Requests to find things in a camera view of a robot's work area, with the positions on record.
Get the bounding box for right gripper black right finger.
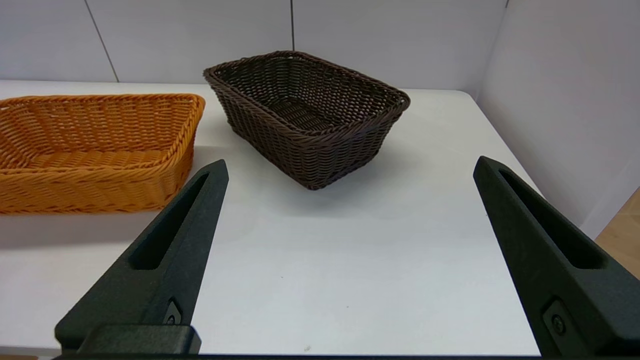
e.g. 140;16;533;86
473;156;640;358

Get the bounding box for dark brown wicker basket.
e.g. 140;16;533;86
203;50;411;191

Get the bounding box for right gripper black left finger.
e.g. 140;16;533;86
54;159;230;353

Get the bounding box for orange wicker basket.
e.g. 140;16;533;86
0;93;206;216

